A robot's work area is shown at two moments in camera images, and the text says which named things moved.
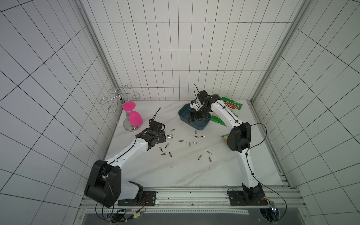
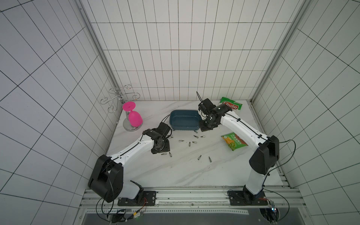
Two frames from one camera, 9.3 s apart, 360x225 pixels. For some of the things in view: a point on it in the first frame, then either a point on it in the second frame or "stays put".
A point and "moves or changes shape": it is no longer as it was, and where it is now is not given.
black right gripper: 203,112 to 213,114
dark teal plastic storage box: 184,111 moves or changes shape
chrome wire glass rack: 116,94 stays put
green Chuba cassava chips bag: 231,104 stays put
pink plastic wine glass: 135,119 stays put
